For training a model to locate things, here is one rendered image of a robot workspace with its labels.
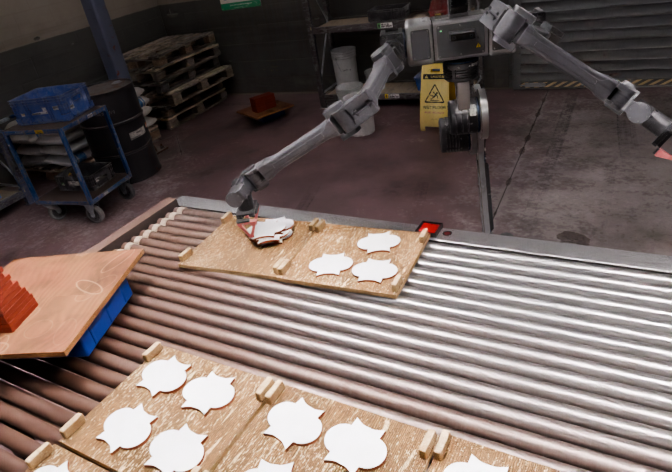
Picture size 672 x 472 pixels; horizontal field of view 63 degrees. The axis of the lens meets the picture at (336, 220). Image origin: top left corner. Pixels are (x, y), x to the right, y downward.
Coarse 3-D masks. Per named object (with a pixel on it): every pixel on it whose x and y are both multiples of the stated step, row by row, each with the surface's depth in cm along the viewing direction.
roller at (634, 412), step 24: (144, 288) 188; (216, 312) 171; (240, 312) 167; (312, 336) 154; (336, 336) 151; (408, 360) 140; (432, 360) 137; (456, 360) 136; (504, 384) 128; (528, 384) 126; (552, 384) 124; (600, 408) 118; (624, 408) 116; (648, 408) 115
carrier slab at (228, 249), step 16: (224, 224) 216; (256, 224) 212; (304, 224) 205; (208, 240) 207; (224, 240) 205; (240, 240) 203; (288, 240) 197; (304, 240) 195; (192, 256) 198; (208, 256) 196; (224, 256) 194; (240, 256) 193; (256, 256) 191; (272, 256) 189; (288, 256) 187; (224, 272) 187; (240, 272) 184; (256, 272) 182; (272, 272) 180
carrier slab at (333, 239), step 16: (320, 240) 193; (336, 240) 192; (352, 240) 190; (400, 240) 185; (416, 240) 183; (304, 256) 186; (320, 256) 184; (352, 256) 181; (368, 256) 179; (384, 256) 178; (400, 256) 176; (416, 256) 175; (288, 272) 179; (304, 272) 177; (400, 272) 169; (336, 288) 168; (352, 288) 166; (368, 288) 164; (384, 288) 163; (400, 288) 162
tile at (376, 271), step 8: (360, 264) 175; (368, 264) 174; (376, 264) 173; (384, 264) 172; (392, 264) 172; (352, 272) 171; (360, 272) 171; (368, 272) 170; (376, 272) 169; (384, 272) 169; (392, 272) 168; (360, 280) 167; (368, 280) 167; (376, 280) 166
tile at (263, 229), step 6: (258, 222) 202; (264, 222) 201; (270, 222) 200; (276, 222) 200; (282, 222) 199; (258, 228) 198; (264, 228) 197; (270, 228) 196; (276, 228) 196; (282, 228) 195; (246, 234) 196; (258, 234) 194; (264, 234) 193; (270, 234) 192
